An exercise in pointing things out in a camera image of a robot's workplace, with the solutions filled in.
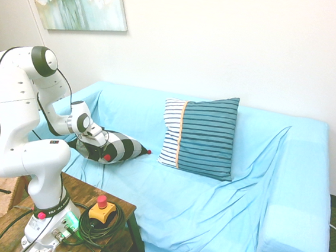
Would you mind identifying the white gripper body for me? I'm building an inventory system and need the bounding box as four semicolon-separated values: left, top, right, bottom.
74;120;110;150

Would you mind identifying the black white checkered pillow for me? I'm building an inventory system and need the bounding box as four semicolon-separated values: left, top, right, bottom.
65;125;155;170

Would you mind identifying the blue white striped pillow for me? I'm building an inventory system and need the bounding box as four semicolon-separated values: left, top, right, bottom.
154;90;242;183

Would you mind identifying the brown wooden table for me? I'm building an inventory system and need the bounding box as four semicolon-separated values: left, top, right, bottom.
0;166;153;252

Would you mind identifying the yellow emergency stop button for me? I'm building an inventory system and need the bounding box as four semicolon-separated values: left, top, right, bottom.
87;193;119;226

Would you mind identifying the flower painting on canvas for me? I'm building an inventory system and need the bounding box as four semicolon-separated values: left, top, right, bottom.
11;0;131;38

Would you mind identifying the sofa with light blue cover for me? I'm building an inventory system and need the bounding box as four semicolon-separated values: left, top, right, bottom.
20;74;336;252

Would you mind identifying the thin black cable along arm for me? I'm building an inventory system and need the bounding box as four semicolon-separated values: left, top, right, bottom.
52;68;76;109

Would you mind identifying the black coiled stop-button cable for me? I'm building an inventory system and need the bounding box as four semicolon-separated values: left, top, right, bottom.
76;202;129;251

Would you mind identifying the thick black base cable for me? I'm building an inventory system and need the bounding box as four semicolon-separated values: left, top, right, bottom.
0;205;34;252

